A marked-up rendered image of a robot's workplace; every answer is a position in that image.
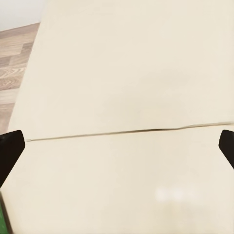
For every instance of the bed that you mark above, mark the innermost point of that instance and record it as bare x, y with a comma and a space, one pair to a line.
121, 106

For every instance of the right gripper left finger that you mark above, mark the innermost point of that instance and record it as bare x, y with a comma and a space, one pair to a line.
12, 145

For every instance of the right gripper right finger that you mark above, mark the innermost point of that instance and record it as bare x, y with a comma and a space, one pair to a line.
226, 145

